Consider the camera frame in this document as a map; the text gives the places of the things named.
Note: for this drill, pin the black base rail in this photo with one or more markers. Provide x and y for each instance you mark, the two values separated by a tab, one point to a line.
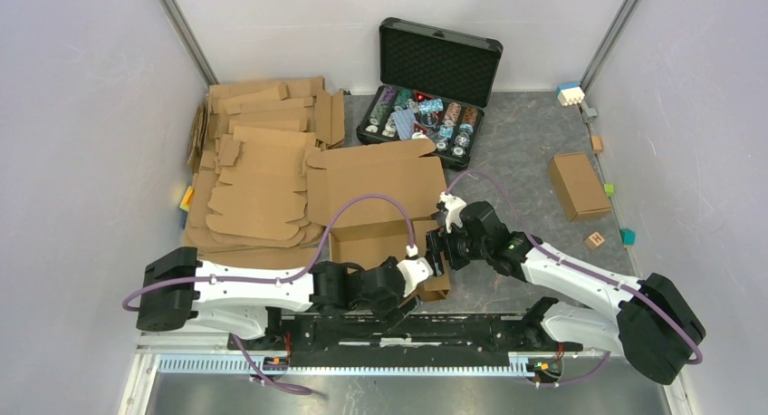
421	340

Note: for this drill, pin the grey small block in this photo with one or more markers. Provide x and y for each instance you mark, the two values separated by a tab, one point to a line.
588	114

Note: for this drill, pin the black poker chip case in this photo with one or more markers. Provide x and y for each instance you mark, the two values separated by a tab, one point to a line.
435	84

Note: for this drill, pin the green small cube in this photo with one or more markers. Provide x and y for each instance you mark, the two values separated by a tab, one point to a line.
609	189

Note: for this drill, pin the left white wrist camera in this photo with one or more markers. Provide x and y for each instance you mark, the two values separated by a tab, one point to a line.
415	269

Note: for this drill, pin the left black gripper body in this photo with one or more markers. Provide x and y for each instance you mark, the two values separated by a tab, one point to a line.
386	311

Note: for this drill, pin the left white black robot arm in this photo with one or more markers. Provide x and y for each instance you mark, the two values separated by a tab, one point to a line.
179	288

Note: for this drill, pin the teal small cube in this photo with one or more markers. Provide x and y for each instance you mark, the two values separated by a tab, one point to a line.
628	236

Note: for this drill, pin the wooden letter block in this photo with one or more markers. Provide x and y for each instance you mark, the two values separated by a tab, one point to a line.
594	240

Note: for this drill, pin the small wooden cube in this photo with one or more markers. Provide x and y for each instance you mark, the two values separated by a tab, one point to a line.
596	144

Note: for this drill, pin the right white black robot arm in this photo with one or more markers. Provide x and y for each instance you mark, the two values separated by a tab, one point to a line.
645	320

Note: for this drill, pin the blue white toy block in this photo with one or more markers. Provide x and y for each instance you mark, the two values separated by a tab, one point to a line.
570	93

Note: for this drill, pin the stack of flat cardboard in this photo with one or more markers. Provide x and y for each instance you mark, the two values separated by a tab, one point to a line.
248	152

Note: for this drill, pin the orange yellow block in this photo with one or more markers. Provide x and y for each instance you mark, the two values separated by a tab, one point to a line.
185	204

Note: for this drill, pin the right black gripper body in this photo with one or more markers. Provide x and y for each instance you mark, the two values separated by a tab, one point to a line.
461	249

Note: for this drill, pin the folded closed cardboard box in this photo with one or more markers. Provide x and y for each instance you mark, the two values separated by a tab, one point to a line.
577	187

